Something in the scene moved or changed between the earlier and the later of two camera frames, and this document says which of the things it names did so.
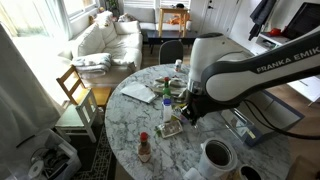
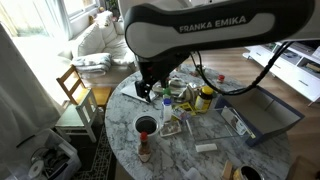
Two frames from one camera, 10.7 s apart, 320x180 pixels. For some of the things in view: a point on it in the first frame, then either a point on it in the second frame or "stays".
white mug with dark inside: (217, 160) to (146, 122)
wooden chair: (74, 85) stays
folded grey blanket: (93, 65) stays
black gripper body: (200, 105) to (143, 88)
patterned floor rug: (97, 158) stays
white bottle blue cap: (167, 109) stays
